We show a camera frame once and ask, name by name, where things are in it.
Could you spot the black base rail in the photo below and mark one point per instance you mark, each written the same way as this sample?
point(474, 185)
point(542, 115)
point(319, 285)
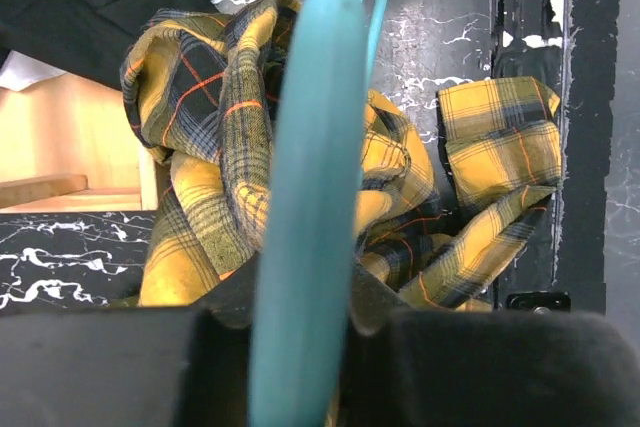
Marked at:
point(570, 46)

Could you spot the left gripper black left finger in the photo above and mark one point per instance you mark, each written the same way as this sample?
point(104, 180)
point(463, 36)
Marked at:
point(181, 366)

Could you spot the wooden clothes rack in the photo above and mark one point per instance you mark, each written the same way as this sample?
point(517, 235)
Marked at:
point(66, 146)

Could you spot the yellow plaid shirt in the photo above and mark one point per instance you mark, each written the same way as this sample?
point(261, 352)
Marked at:
point(201, 93)

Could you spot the teal plastic hanger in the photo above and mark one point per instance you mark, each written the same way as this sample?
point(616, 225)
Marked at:
point(304, 273)

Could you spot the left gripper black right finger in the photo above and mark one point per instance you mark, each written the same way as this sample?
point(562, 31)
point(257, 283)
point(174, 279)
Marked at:
point(407, 367)

